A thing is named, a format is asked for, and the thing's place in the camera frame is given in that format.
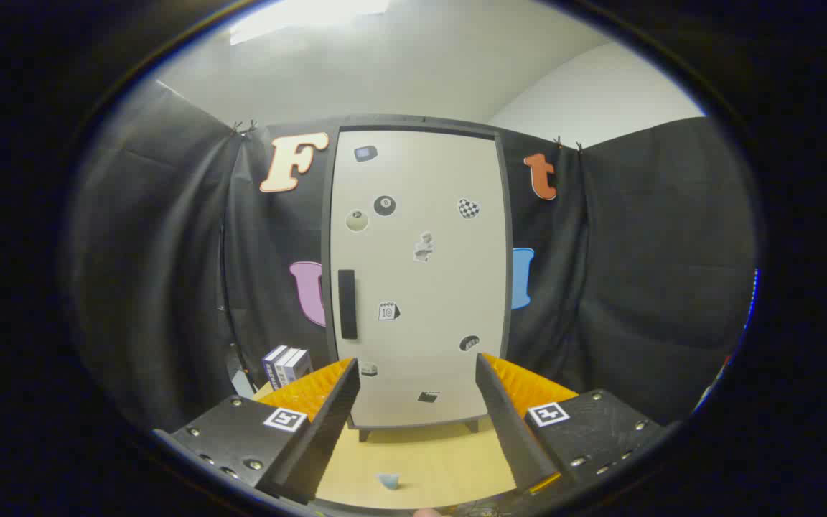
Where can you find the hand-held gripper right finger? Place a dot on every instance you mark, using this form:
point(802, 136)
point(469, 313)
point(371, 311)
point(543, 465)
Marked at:
point(514, 438)

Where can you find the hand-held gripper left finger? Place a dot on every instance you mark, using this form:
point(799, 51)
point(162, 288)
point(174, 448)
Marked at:
point(327, 431)

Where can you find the white blue squeeze tube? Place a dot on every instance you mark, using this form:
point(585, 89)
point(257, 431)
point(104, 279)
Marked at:
point(388, 481)

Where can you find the white cabinet door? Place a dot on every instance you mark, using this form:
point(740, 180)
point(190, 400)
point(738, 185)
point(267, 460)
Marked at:
point(442, 287)

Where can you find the white spine book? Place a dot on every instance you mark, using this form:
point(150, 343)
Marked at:
point(300, 365)
point(286, 365)

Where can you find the purple spine book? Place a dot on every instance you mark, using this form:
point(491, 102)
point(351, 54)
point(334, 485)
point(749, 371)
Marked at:
point(272, 366)

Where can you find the black backdrop cloth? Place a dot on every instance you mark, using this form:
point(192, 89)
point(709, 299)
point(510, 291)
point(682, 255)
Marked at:
point(672, 273)

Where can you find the grey cabinet body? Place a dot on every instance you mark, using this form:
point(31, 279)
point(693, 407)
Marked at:
point(421, 123)

